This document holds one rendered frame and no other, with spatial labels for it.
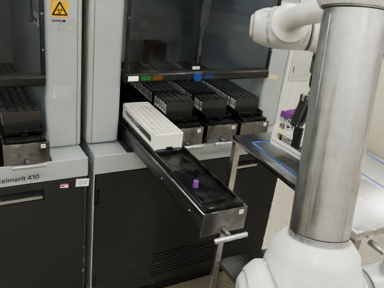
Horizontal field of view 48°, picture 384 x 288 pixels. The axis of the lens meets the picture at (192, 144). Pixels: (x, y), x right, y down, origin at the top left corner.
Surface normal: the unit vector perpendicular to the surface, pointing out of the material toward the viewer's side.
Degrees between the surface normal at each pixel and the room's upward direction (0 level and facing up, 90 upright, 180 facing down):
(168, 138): 90
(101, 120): 90
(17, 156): 90
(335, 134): 77
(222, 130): 90
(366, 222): 0
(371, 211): 0
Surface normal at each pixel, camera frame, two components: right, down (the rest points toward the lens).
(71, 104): 0.47, 0.41
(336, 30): -0.74, 0.04
